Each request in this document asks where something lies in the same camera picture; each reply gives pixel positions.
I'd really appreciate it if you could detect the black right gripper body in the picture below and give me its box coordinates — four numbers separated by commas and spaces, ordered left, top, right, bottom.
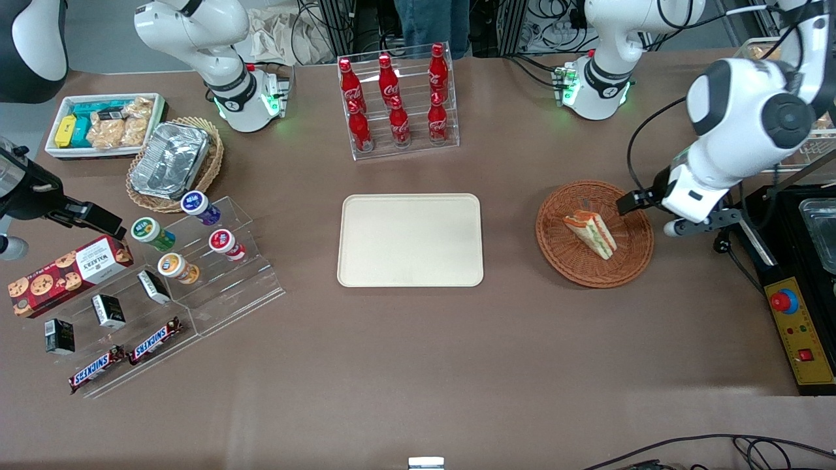
0, 149, 67, 221

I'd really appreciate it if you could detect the triangular sandwich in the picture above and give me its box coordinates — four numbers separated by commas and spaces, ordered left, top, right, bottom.
563, 210, 618, 261

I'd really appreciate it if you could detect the round brown wicker basket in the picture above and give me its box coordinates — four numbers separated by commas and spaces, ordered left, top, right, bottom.
536, 180, 655, 289

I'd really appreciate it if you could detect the silver foil tray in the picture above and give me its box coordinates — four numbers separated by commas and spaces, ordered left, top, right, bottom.
129, 121, 212, 201

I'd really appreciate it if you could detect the oval tan wicker basket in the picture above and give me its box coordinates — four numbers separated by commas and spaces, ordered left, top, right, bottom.
125, 116, 225, 214

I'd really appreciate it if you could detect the cream rectangular tray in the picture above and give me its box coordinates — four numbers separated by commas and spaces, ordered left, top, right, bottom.
336, 193, 485, 288

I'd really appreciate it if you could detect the white plastic bin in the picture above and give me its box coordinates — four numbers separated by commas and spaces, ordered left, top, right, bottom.
44, 93, 169, 161

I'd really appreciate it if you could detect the green lid yogurt cup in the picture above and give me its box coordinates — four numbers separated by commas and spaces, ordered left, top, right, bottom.
131, 217, 176, 253

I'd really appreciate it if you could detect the red cookie box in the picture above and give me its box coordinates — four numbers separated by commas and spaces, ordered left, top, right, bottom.
8, 234, 135, 319

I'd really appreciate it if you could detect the yellow small box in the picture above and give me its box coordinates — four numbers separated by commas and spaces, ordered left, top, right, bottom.
54, 115, 78, 149

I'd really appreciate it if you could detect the clear pack of crackers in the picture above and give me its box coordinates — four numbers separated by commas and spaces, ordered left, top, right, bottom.
87, 111, 126, 150
121, 97, 155, 147

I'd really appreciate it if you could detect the small black carton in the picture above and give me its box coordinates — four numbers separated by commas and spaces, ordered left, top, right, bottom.
44, 318, 76, 356
137, 269, 172, 306
91, 294, 127, 330

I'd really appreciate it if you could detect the orange lid yogurt cup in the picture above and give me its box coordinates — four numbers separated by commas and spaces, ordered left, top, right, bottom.
157, 252, 201, 285

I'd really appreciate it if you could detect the black appliance with metal pan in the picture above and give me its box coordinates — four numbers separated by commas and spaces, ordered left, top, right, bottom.
735, 149, 836, 283

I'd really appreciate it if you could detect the purple lid yogurt cup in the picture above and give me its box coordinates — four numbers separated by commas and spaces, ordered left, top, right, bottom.
180, 190, 222, 227

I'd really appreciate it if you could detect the teal snack box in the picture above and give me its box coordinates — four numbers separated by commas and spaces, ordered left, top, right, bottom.
69, 99, 133, 148

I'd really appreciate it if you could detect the red lid yogurt cup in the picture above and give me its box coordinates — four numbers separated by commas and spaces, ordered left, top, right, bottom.
208, 228, 248, 262

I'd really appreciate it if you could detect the Snickers chocolate bar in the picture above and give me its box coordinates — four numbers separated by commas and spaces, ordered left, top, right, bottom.
127, 317, 184, 366
68, 345, 127, 395

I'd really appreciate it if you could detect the clear acrylic stepped stand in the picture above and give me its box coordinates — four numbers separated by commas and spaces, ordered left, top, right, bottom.
140, 195, 287, 337
26, 261, 201, 400

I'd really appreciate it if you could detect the yellow control box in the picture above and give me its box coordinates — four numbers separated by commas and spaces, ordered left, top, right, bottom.
763, 277, 836, 396

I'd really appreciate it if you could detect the red cola bottle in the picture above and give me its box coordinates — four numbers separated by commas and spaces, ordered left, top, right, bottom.
378, 54, 401, 109
389, 97, 411, 148
427, 93, 449, 145
428, 43, 451, 99
348, 101, 374, 153
338, 57, 365, 113

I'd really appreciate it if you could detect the clear acrylic bottle rack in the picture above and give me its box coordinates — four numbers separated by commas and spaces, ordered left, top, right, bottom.
337, 42, 460, 161

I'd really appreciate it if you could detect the beige crumpled cloth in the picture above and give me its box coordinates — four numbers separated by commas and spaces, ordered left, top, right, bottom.
250, 8, 335, 67

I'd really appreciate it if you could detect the person in blue jeans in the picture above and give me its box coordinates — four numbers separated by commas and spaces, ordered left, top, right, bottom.
393, 0, 472, 60

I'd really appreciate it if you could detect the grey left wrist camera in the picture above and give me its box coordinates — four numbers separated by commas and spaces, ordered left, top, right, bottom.
664, 208, 747, 238

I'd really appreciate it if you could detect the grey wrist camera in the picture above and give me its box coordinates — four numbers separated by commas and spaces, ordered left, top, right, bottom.
664, 208, 747, 238
0, 234, 30, 262

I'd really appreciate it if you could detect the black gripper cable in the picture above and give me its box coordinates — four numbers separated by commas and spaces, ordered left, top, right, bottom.
626, 97, 688, 194

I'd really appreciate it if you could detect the black power cable with plug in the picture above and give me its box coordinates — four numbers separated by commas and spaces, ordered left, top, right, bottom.
712, 225, 768, 291

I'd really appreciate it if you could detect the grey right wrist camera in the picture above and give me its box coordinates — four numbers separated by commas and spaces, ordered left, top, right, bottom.
0, 234, 30, 262

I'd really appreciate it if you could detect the white wire rack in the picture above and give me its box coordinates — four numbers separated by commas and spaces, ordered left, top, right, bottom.
731, 37, 836, 173

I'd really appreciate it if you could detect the black floor cable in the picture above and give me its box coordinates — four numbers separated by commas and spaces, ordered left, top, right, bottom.
580, 433, 836, 470

